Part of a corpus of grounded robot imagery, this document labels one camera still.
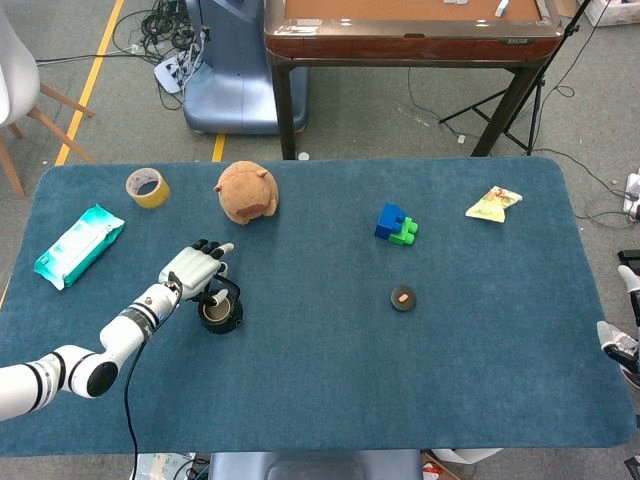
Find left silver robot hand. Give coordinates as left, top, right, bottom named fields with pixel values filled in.
left=158, top=238, right=235, bottom=309

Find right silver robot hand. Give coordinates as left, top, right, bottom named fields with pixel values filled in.
left=597, top=264, right=640, bottom=389

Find black teapot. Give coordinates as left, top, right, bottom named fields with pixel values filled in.
left=197, top=279, right=246, bottom=335

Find black disc orange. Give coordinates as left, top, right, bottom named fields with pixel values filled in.
left=389, top=284, right=419, bottom=312

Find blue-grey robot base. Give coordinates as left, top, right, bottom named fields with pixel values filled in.
left=182, top=0, right=309, bottom=135

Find yellow tape roll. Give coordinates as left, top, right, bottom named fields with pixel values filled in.
left=124, top=167, right=171, bottom=210

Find brown capybara plush toy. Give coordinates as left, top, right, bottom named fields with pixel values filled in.
left=214, top=160, right=280, bottom=226

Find teal wet wipes pack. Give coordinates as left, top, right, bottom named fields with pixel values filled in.
left=33, top=203, right=126, bottom=291

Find white socket strip with plugs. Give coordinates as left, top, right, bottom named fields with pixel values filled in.
left=622, top=169, right=640, bottom=224

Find blue table mat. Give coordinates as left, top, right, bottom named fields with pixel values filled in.
left=0, top=156, right=636, bottom=457

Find white power strip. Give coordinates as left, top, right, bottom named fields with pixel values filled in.
left=153, top=55, right=194, bottom=94

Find blue building block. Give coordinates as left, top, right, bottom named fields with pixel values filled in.
left=374, top=202, right=408, bottom=241

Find clear plastic bag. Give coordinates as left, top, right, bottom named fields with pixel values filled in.
left=139, top=452, right=199, bottom=480

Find yellow snack packet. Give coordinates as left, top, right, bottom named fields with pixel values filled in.
left=464, top=185, right=524, bottom=226

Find green building block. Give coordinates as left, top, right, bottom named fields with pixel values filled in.
left=388, top=216, right=420, bottom=246

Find black tripod stand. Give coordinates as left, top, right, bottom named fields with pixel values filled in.
left=438, top=0, right=599, bottom=156

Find white chair wooden legs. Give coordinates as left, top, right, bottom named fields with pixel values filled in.
left=0, top=4, right=97, bottom=199

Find wooden mahjong table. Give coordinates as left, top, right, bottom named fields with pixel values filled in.
left=263, top=0, right=566, bottom=160

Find white storage box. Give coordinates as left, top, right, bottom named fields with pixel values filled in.
left=582, top=0, right=640, bottom=27

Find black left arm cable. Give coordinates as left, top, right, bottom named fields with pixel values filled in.
left=123, top=284, right=184, bottom=480

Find black cable bundle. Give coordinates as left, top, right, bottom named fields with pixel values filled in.
left=112, top=0, right=201, bottom=56

